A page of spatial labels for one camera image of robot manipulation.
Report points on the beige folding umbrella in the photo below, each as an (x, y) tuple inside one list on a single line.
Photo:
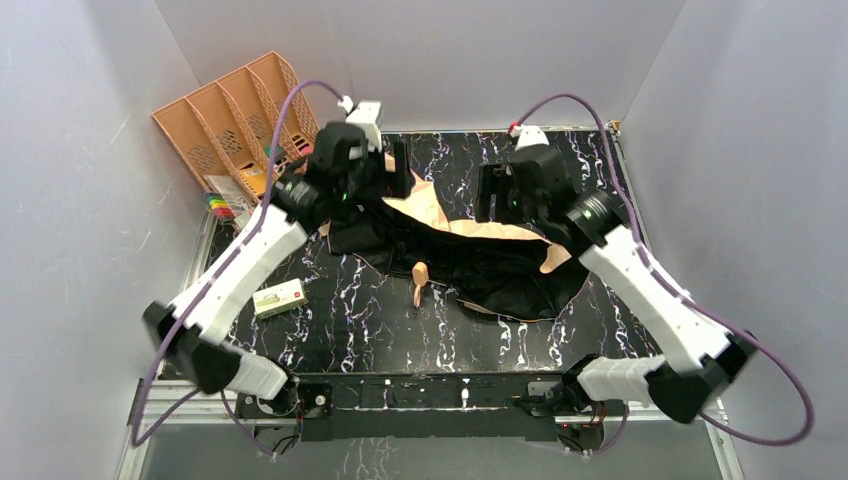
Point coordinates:
[(494, 268)]

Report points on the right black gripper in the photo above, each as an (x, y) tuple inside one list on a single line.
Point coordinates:
[(502, 192)]

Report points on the white paper card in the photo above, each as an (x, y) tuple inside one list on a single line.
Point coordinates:
[(226, 187)]

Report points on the small white green box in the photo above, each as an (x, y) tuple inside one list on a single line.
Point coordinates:
[(279, 298)]

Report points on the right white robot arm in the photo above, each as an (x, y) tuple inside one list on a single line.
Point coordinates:
[(699, 358)]

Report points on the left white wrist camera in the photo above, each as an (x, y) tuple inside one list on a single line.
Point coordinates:
[(366, 115)]

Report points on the colourful marker set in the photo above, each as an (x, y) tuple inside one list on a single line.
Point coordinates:
[(219, 207)]

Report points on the orange plastic file organizer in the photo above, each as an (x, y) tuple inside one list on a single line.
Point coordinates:
[(228, 124)]

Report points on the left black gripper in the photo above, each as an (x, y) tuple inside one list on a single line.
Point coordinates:
[(374, 174)]

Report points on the yellow notepad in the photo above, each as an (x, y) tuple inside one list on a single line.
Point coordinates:
[(254, 179)]

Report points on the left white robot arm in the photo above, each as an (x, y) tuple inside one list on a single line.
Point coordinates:
[(192, 328)]

